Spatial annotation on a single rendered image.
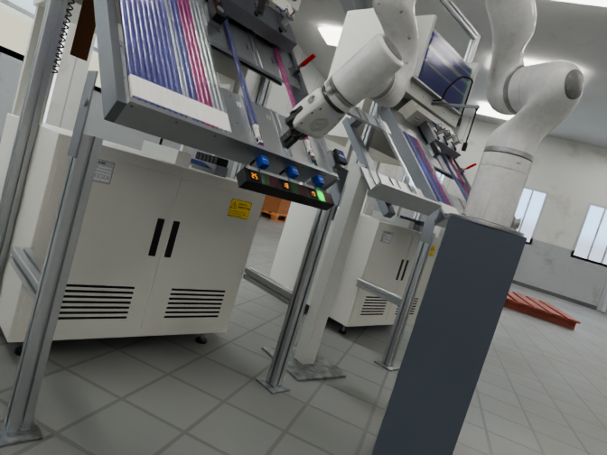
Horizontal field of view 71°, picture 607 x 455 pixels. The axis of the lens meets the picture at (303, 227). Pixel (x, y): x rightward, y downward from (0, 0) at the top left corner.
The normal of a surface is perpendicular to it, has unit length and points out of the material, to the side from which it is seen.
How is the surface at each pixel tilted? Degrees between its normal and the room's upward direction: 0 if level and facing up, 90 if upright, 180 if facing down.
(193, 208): 90
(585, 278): 90
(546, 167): 90
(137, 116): 136
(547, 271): 90
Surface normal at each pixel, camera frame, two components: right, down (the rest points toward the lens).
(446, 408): -0.31, -0.01
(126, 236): 0.68, 0.26
